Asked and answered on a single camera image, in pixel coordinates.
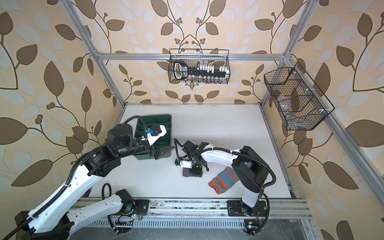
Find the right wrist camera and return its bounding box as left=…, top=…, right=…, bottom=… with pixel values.
left=175, top=159, right=192, bottom=169

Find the side wire basket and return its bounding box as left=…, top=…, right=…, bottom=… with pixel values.
left=264, top=63, right=335, bottom=131

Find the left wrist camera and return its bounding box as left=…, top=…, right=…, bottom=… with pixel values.
left=144, top=125, right=167, bottom=147

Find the blue striped sock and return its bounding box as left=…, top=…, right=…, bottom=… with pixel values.
left=208, top=167, right=239, bottom=195

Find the aluminium front rail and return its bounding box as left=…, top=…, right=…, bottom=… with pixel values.
left=133, top=198, right=313, bottom=220

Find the back wire basket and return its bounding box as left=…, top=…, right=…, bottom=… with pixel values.
left=168, top=48, right=231, bottom=85

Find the black tool rack in basket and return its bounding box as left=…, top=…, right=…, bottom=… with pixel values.
left=171, top=60, right=231, bottom=80

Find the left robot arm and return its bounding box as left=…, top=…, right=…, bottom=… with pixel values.
left=5, top=123, right=173, bottom=240

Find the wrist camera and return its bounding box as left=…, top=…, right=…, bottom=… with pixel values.
left=144, top=125, right=167, bottom=147
left=175, top=159, right=192, bottom=169

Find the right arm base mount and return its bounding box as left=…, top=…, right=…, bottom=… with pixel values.
left=227, top=200, right=268, bottom=218

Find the purple sock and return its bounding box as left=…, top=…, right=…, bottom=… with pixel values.
left=182, top=168, right=203, bottom=178

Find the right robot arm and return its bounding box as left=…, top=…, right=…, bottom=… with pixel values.
left=175, top=140, right=276, bottom=216

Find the green divided tray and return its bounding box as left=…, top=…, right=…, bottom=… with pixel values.
left=134, top=114, right=172, bottom=151

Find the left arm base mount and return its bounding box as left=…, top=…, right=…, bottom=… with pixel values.
left=108, top=198, right=150, bottom=217

